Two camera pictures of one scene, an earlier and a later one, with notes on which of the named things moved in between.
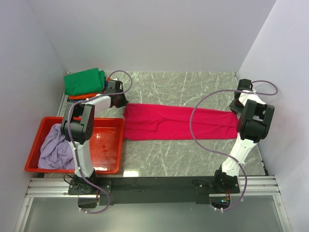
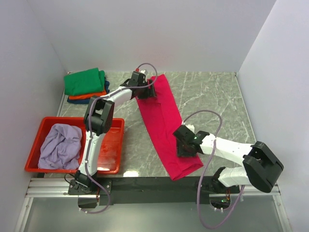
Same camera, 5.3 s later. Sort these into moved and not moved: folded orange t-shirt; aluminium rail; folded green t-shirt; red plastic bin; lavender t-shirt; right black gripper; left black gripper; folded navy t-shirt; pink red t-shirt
Moved: left black gripper; pink red t-shirt; right black gripper
Not moved: red plastic bin; folded green t-shirt; folded navy t-shirt; folded orange t-shirt; aluminium rail; lavender t-shirt
